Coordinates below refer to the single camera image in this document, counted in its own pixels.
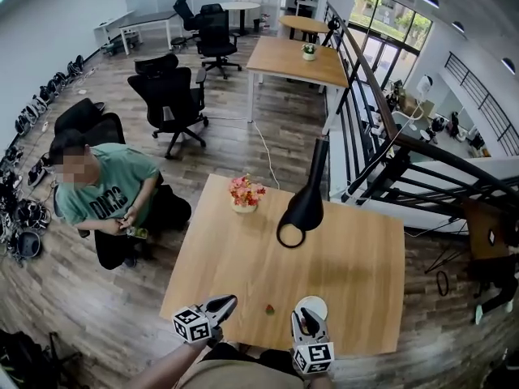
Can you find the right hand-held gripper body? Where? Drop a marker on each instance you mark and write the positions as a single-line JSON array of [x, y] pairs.
[[314, 357]]

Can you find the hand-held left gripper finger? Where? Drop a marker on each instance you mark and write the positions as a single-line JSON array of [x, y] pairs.
[[225, 313], [221, 302]]

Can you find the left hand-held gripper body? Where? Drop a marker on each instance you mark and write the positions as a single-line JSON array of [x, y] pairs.
[[191, 324]]

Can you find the small white plate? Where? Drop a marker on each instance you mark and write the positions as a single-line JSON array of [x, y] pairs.
[[318, 304]]

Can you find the red strawberry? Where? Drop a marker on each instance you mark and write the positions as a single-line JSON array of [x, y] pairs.
[[270, 309]]

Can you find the person's left forearm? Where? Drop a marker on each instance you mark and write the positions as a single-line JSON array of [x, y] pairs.
[[170, 363]]

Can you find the person's right forearm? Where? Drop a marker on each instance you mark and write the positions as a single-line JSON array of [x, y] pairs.
[[320, 381]]

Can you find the person's torso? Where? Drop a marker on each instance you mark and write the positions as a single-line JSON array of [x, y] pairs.
[[239, 375]]

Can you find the pink flowers in white pot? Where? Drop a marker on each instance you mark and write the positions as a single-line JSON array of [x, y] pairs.
[[245, 195]]

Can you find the black desk lamp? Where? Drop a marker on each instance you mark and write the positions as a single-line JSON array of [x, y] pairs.
[[333, 24], [305, 209]]

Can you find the black bag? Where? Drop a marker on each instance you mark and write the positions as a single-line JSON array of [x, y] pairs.
[[20, 359]]

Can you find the small dark wooden table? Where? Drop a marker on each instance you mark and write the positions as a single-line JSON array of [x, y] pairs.
[[482, 225]]

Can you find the row of black headsets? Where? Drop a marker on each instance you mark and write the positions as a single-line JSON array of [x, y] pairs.
[[28, 213]]

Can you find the black stair railing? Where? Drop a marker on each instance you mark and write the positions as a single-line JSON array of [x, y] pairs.
[[377, 91]]

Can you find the white power strip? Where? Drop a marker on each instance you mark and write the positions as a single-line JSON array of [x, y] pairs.
[[44, 126]]

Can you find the wooden table white legs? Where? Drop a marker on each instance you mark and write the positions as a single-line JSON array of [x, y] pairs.
[[288, 59]]

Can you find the black stool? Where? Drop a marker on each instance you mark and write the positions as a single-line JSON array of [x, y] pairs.
[[178, 41]]

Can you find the white robot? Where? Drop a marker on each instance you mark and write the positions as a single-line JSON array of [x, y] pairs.
[[424, 84]]

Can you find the small potted white flowers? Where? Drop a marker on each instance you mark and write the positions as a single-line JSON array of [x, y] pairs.
[[309, 51]]

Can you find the black waste bin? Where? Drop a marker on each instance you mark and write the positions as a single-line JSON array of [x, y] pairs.
[[256, 24]]

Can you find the black balcony railing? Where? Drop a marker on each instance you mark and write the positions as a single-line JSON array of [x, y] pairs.
[[478, 91]]

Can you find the round wooden table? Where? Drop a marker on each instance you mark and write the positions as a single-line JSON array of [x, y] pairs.
[[304, 23]]

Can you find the grey desk white legs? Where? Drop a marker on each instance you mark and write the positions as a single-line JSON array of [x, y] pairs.
[[150, 18]]

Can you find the round white table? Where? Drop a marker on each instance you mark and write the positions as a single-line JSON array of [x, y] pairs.
[[241, 5]]

